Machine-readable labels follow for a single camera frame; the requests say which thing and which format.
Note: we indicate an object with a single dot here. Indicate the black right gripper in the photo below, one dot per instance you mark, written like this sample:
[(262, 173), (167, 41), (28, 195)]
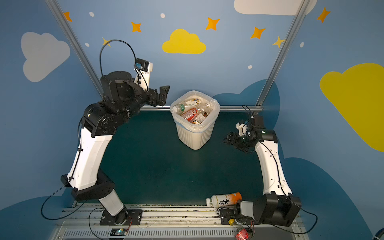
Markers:
[(237, 140)]

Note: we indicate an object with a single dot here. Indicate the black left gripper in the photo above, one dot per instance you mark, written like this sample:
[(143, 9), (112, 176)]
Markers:
[(154, 96)]

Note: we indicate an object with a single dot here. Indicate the orange white label bottle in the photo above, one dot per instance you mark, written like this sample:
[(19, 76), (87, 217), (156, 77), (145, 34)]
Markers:
[(217, 201)]

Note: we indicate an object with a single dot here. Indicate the crane label clear bottle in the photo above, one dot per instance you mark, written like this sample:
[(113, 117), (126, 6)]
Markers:
[(186, 105)]

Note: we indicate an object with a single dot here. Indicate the red green label soda bottle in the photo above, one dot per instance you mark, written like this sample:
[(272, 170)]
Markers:
[(190, 114)]

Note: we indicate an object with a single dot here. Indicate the clear green cap water bottle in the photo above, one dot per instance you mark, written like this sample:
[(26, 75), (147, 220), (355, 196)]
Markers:
[(203, 107)]

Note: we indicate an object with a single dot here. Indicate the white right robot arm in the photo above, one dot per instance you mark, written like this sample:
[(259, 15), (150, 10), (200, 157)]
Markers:
[(277, 206)]

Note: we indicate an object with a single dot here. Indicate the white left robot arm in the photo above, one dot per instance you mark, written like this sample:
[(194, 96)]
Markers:
[(123, 98)]

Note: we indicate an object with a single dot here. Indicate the clear blue-edged bin liner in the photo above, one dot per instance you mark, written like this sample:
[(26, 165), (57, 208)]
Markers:
[(202, 120)]

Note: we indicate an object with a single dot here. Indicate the white ribbed plastic bin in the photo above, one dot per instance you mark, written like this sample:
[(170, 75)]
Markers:
[(194, 140)]

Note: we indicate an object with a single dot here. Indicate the green circuit board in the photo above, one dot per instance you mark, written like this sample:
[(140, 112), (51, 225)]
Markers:
[(118, 233)]

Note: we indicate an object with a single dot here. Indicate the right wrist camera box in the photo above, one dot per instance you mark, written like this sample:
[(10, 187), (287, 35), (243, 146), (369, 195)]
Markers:
[(255, 122)]

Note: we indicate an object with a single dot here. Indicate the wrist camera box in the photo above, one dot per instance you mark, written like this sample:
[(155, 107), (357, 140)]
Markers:
[(255, 122), (143, 69)]

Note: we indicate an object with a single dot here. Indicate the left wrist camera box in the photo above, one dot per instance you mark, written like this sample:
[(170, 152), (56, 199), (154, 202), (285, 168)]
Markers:
[(143, 69)]

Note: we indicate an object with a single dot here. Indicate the aluminium frame back rail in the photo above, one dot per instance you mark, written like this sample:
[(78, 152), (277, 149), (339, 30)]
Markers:
[(223, 108)]

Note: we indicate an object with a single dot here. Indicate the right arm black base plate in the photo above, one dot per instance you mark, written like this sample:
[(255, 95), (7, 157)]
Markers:
[(225, 214)]

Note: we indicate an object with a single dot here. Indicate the aluminium right upright post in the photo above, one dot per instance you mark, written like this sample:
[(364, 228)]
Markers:
[(284, 49)]

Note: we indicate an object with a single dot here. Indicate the aluminium upright post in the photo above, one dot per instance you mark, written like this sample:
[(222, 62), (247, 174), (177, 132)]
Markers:
[(64, 24), (284, 49)]

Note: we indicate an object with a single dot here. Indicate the aluminium left upright post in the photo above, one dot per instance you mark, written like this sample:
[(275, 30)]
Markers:
[(64, 24)]

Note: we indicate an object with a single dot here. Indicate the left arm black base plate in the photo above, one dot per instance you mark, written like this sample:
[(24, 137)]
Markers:
[(123, 218)]

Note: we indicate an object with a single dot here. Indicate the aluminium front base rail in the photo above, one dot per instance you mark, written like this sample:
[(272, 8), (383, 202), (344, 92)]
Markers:
[(159, 222)]

